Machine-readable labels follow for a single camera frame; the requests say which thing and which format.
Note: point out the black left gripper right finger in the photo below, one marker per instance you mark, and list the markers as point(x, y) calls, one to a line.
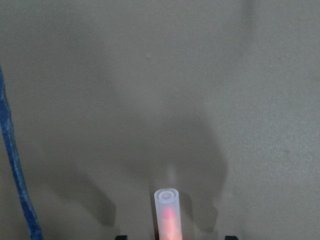
point(230, 237)

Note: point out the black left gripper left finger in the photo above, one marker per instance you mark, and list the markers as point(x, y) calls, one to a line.
point(121, 237)

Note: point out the orange marker pen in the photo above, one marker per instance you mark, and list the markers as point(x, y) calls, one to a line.
point(168, 214)

